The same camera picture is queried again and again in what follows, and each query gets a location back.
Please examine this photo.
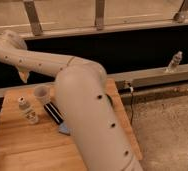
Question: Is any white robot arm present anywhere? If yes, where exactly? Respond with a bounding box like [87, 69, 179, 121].
[0, 30, 144, 171]

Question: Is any translucent ceramic cup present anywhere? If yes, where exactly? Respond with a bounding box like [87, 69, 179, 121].
[33, 85, 50, 105]

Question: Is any small white bottle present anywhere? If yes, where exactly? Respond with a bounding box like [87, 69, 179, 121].
[18, 97, 39, 124]

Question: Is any black white striped object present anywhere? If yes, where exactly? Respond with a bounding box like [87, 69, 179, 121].
[44, 103, 63, 125]

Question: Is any wooden table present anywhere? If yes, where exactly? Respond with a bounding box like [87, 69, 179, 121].
[0, 80, 142, 171]

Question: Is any left metal bracket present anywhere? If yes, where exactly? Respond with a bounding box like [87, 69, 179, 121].
[23, 0, 43, 36]

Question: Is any metal bracket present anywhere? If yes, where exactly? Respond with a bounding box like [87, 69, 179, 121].
[23, 0, 43, 36]
[173, 0, 188, 23]
[95, 0, 105, 30]

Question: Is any middle metal bracket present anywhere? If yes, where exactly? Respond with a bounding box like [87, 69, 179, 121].
[95, 0, 105, 30]

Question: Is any right metal bracket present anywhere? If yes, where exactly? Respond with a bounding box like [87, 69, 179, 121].
[173, 0, 188, 23]

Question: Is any grey metal rail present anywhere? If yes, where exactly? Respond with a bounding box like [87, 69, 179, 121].
[108, 64, 188, 89]

